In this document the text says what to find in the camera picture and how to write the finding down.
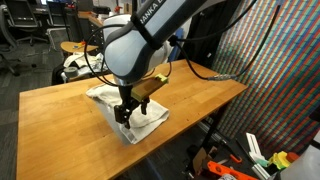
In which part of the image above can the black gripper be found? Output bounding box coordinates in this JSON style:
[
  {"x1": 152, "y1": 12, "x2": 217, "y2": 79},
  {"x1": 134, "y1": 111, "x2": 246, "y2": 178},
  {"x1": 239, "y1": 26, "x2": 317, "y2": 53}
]
[{"x1": 114, "y1": 85, "x2": 150, "y2": 130}]

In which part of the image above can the white woven towel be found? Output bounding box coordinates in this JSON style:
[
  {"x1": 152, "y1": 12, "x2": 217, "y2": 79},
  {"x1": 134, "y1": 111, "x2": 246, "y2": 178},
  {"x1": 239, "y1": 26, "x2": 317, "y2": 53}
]
[{"x1": 85, "y1": 83, "x2": 170, "y2": 145}]

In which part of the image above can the crumpled white cloth pile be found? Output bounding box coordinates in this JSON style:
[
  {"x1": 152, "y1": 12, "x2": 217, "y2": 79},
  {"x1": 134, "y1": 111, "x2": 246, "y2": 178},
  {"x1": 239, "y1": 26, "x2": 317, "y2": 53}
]
[{"x1": 63, "y1": 51, "x2": 108, "y2": 77}]

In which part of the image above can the black table leg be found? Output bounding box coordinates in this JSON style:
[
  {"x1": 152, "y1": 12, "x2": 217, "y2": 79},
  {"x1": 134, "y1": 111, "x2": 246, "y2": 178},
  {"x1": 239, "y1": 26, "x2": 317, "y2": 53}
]
[{"x1": 199, "y1": 103, "x2": 231, "y2": 158}]

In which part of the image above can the small open cardboard box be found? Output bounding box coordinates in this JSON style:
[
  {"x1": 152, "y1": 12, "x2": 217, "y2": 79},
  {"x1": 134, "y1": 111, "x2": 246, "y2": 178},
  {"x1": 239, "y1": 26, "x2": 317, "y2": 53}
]
[{"x1": 192, "y1": 146, "x2": 218, "y2": 174}]

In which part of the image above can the small yellow red tool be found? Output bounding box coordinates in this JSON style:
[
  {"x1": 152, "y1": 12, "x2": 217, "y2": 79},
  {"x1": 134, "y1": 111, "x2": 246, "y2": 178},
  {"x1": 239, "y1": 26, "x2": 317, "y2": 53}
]
[{"x1": 72, "y1": 40, "x2": 88, "y2": 50}]

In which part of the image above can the round wooden side table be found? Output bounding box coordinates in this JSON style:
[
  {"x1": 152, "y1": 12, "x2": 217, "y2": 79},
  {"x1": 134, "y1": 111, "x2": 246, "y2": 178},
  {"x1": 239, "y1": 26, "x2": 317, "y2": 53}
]
[{"x1": 60, "y1": 41, "x2": 99, "y2": 55}]

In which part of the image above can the black bottle red top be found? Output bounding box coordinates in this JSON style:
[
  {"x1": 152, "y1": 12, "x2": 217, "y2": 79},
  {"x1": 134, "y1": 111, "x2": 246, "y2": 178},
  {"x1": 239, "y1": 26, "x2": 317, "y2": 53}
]
[{"x1": 114, "y1": 4, "x2": 124, "y2": 16}]

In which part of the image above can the black tool board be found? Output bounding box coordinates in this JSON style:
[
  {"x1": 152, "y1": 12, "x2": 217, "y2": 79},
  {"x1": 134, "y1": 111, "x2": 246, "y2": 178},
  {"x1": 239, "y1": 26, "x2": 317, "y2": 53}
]
[{"x1": 199, "y1": 131, "x2": 281, "y2": 180}]

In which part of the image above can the orange spirit level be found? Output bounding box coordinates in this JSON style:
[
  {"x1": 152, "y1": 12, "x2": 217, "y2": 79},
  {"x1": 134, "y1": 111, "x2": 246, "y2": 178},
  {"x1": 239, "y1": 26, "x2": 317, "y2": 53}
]
[{"x1": 206, "y1": 160, "x2": 259, "y2": 180}]

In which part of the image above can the black equipment case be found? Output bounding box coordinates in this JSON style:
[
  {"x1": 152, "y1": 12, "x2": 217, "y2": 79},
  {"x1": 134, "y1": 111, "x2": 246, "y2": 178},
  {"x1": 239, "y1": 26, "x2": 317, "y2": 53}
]
[{"x1": 92, "y1": 5, "x2": 111, "y2": 16}]

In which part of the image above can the white aluminium extrusion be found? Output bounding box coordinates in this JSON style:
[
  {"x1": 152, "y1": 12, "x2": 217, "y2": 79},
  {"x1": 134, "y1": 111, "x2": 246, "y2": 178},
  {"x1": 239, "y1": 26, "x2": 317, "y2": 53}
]
[
  {"x1": 251, "y1": 162, "x2": 273, "y2": 180},
  {"x1": 245, "y1": 132, "x2": 268, "y2": 163}
]

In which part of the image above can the multicolour patterned backdrop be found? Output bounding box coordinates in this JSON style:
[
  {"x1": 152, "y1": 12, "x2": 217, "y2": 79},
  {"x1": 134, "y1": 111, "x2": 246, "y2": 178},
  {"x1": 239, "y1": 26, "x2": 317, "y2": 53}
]
[{"x1": 209, "y1": 0, "x2": 320, "y2": 158}]

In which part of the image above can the yellow green plastic part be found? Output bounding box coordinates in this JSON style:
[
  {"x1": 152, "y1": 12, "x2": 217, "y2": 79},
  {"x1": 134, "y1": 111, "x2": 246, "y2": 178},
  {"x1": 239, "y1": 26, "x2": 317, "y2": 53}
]
[{"x1": 268, "y1": 150, "x2": 292, "y2": 170}]

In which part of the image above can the orange red cap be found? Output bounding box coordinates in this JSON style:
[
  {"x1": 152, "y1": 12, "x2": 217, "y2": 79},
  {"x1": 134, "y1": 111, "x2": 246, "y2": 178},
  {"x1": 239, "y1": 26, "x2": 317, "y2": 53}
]
[{"x1": 285, "y1": 151, "x2": 300, "y2": 164}]

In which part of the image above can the white plastic bucket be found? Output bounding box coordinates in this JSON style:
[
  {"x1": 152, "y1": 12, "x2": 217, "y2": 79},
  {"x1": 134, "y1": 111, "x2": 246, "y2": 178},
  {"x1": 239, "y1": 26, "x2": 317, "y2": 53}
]
[{"x1": 278, "y1": 143, "x2": 320, "y2": 180}]

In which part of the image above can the silver metal rail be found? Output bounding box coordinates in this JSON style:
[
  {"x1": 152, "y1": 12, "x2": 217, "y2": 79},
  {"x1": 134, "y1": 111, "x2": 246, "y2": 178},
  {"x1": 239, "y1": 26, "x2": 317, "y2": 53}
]
[{"x1": 196, "y1": 121, "x2": 231, "y2": 144}]

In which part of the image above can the grey duct tape roll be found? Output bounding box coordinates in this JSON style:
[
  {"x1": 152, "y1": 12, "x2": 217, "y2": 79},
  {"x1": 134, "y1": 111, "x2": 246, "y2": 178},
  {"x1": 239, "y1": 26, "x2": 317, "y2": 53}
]
[{"x1": 63, "y1": 66, "x2": 80, "y2": 80}]

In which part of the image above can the thin black camera cable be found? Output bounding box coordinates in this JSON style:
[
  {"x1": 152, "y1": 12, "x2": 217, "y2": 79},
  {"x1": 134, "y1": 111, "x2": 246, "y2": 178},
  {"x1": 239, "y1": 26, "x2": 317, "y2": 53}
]
[{"x1": 83, "y1": 23, "x2": 173, "y2": 88}]

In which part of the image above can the black cable with grey connector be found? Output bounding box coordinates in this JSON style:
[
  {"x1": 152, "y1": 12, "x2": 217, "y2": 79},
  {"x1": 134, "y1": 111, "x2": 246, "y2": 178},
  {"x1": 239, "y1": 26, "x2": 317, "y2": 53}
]
[{"x1": 168, "y1": 0, "x2": 283, "y2": 82}]

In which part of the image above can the clamp with orange handle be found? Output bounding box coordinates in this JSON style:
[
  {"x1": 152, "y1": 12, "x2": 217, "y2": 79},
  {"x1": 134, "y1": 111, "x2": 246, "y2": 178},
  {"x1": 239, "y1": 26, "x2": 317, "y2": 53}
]
[{"x1": 229, "y1": 153, "x2": 243, "y2": 164}]

